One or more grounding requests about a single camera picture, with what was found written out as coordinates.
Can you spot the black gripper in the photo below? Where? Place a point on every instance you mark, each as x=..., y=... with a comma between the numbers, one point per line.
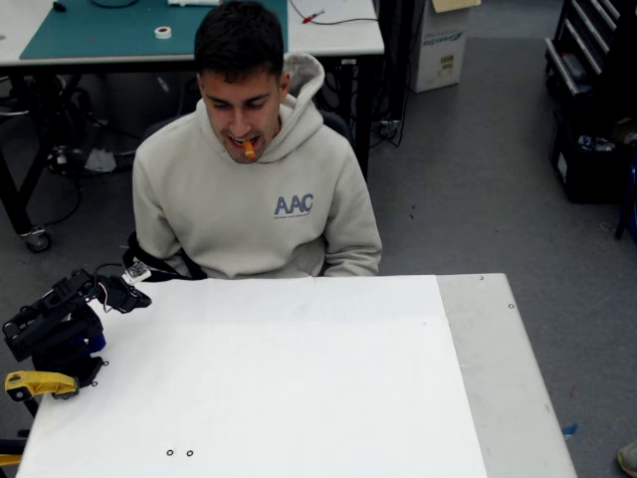
x=130, y=299

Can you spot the small orange snack piece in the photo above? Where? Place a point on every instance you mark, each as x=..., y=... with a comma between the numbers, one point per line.
x=249, y=149

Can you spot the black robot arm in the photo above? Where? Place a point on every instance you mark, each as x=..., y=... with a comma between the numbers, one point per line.
x=50, y=328

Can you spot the grey caster wheel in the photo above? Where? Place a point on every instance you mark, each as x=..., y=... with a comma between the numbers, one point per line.
x=37, y=240

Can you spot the yellow clamp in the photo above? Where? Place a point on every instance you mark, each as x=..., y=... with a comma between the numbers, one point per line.
x=40, y=383
x=10, y=455

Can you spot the man in beige hoodie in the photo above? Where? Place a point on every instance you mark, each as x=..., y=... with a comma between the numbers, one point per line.
x=249, y=224

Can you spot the white paper sheet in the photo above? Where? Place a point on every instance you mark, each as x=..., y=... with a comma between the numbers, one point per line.
x=298, y=388

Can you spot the white tape roll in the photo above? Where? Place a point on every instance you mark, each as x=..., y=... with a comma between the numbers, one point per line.
x=163, y=32

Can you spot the green cutting mat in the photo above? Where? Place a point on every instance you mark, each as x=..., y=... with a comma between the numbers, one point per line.
x=99, y=30

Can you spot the white workbench with black legs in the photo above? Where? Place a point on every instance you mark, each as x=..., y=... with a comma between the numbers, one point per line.
x=338, y=35

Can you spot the white cardboard box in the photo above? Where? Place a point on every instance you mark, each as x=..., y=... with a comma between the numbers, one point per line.
x=440, y=55

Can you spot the blue tape scrap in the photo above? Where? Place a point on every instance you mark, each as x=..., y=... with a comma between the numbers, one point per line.
x=570, y=429

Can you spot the black storage bin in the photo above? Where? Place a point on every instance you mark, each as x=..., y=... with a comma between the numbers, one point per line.
x=587, y=174

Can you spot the grey shoe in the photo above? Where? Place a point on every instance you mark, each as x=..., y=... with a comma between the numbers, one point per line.
x=628, y=459

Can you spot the black tool cart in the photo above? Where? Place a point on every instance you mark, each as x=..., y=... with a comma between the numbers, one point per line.
x=582, y=45

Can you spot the small white gripper camera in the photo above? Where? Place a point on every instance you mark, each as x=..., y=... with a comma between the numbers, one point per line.
x=136, y=273

